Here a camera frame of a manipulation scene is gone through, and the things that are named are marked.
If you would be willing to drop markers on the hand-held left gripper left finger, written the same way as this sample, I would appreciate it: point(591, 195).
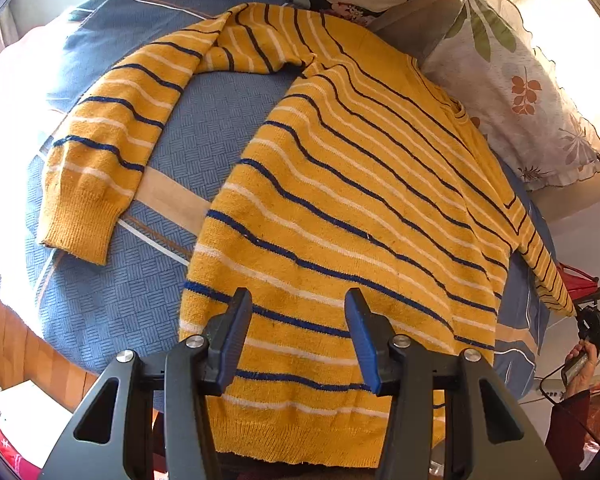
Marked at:
point(235, 340)

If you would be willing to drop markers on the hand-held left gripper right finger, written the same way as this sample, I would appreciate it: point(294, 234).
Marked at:
point(362, 340)

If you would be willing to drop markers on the yellow striped knit sweater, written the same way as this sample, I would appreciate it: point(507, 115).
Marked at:
point(330, 185)

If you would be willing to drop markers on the person's right forearm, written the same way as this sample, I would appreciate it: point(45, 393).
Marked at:
point(572, 435)

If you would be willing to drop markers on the person's right hand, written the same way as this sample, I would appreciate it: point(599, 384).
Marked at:
point(582, 377)

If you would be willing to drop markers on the blue patterned bed sheet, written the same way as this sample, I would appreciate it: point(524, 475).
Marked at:
point(105, 300)

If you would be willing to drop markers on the white cloth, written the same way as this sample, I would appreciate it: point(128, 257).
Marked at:
point(25, 410)

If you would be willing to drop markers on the white leaf print pillow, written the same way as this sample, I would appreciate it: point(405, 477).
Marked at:
point(520, 100)

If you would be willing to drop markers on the red cloth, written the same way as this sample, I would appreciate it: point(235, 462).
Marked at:
point(5, 455)

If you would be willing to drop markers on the beige cushion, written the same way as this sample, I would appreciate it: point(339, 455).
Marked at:
point(410, 25)

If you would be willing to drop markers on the wooden bed frame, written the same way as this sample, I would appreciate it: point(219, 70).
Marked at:
point(10, 340)

